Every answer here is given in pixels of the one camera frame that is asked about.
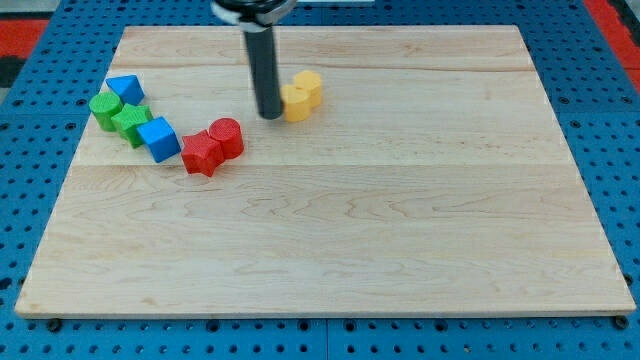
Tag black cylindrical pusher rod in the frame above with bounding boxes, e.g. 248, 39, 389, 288
244, 27, 283, 120

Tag yellow rounded block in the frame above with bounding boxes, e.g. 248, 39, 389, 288
280, 84, 311, 122
293, 70, 323, 108

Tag yellow rounded block rear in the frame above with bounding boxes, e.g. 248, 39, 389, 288
293, 70, 323, 108

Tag yellow rounded block front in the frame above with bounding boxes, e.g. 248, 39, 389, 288
280, 84, 311, 122

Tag red cylinder block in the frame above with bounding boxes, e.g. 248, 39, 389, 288
208, 117, 244, 159

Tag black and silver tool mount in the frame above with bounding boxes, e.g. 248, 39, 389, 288
211, 0, 297, 32

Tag red star block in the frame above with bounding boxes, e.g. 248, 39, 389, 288
181, 130, 225, 177

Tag green star block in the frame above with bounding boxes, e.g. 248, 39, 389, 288
112, 104, 153, 148

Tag blue cube block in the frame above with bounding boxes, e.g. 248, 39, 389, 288
137, 117, 181, 163

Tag green cylinder block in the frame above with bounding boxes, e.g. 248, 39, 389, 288
89, 91, 123, 132

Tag blue triangular prism block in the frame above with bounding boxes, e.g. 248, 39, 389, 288
106, 74, 145, 105

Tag light wooden board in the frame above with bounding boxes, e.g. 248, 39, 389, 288
15, 25, 636, 319

